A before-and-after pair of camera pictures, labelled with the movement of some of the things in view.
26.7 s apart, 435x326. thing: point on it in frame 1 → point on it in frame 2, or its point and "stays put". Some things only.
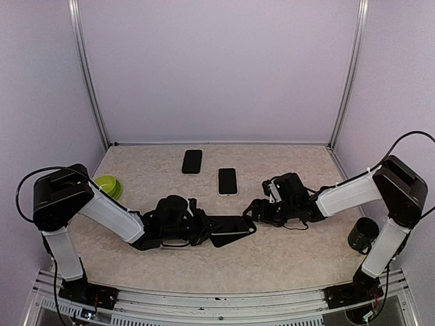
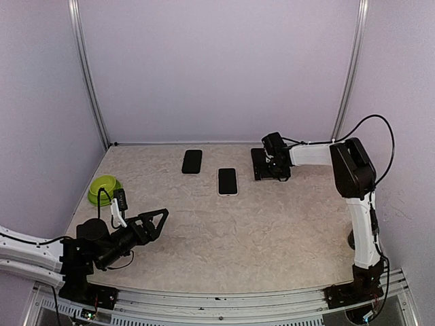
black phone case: x=192 y=161 stays put
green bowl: x=106 y=183 stays put
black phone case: x=225 y=230 → x=261 y=168
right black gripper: x=264 y=215 → x=285 y=173
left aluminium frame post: x=88 y=71 stays put
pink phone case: x=228 y=184 stays put
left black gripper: x=204 y=227 → x=151 y=234
